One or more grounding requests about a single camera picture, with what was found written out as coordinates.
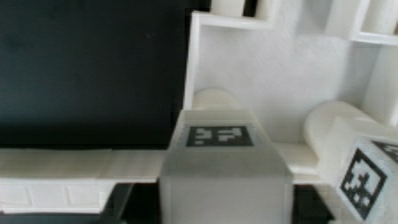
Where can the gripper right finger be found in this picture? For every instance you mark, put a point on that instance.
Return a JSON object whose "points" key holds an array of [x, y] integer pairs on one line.
{"points": [[310, 212]]}

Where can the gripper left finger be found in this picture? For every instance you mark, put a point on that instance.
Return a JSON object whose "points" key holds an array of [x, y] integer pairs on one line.
{"points": [[131, 207]]}

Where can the white chair leg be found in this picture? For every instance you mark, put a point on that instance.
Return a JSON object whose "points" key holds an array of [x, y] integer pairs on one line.
{"points": [[225, 182]]}

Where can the white chair leg block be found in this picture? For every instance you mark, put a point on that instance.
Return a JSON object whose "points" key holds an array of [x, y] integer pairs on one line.
{"points": [[355, 148]]}

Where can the white chair seat part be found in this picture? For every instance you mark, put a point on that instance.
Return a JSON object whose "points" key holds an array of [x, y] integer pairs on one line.
{"points": [[298, 67]]}

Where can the white front rail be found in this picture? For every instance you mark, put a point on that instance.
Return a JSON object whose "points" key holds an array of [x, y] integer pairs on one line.
{"points": [[58, 181]]}

